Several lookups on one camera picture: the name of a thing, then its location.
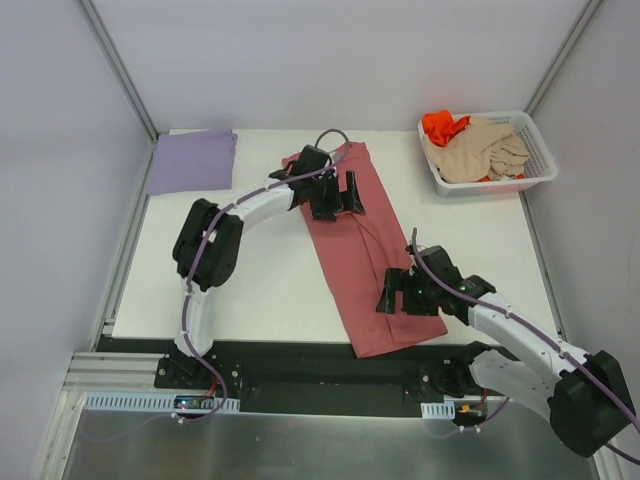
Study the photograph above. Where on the white cable duct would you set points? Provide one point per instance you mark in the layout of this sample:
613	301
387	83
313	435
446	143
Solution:
450	409
159	403

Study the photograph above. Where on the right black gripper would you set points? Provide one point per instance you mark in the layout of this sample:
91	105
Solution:
409	293

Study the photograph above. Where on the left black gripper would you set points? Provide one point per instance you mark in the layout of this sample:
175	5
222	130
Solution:
333	198

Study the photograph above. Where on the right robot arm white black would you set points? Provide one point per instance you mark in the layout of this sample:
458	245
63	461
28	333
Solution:
584	397

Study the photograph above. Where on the left white cable duct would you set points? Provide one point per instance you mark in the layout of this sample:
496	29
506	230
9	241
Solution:
159	403

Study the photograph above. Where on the folded purple t shirt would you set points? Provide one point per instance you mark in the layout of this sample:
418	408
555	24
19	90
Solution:
190	162

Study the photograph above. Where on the right white cable duct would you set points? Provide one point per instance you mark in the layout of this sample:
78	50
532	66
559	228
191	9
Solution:
450	409

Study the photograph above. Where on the aluminium frame post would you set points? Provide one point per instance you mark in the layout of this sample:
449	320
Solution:
588	13
108	47

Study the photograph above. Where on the orange t shirt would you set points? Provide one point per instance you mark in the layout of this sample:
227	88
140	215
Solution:
441	126

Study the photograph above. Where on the aluminium front rail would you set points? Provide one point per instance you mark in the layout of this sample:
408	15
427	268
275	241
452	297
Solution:
111	372

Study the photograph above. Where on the right aluminium frame post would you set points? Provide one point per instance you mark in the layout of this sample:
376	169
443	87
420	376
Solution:
588	13

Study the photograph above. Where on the pink t shirt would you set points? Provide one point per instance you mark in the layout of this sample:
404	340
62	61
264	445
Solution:
354	252

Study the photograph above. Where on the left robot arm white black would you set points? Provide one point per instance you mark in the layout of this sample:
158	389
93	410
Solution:
207	249

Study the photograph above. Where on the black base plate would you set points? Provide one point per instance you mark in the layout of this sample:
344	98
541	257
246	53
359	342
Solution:
313	378

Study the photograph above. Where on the white plastic basket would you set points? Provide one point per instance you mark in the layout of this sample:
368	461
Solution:
540	167

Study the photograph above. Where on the left aluminium frame post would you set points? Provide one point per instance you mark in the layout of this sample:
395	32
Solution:
108	47

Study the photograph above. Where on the beige t shirt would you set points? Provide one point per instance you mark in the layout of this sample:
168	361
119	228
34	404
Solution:
481	150

